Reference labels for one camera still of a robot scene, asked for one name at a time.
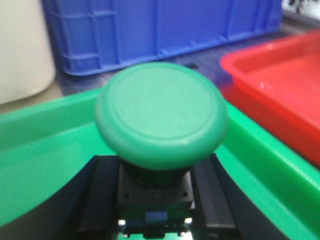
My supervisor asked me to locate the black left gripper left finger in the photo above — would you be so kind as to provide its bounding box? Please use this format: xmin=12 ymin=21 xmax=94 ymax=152
xmin=0 ymin=155 xmax=119 ymax=240

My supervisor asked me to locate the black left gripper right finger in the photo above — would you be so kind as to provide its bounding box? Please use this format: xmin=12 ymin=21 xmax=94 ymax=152
xmin=191 ymin=153 xmax=287 ymax=240

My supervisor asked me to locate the green mushroom push button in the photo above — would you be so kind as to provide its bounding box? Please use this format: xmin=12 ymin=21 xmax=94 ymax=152
xmin=95 ymin=62 xmax=234 ymax=240

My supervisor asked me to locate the green plastic tray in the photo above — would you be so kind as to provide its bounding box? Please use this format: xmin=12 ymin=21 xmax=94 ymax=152
xmin=0 ymin=89 xmax=320 ymax=240

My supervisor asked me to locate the red plastic tray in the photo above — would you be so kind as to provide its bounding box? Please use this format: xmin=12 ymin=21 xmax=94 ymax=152
xmin=220 ymin=30 xmax=320 ymax=166

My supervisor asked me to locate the white cylindrical container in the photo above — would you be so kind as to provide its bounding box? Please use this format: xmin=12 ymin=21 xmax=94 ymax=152
xmin=0 ymin=0 xmax=56 ymax=104

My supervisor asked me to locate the blue plastic crate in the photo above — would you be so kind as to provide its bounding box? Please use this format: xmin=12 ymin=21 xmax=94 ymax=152
xmin=42 ymin=0 xmax=283 ymax=76

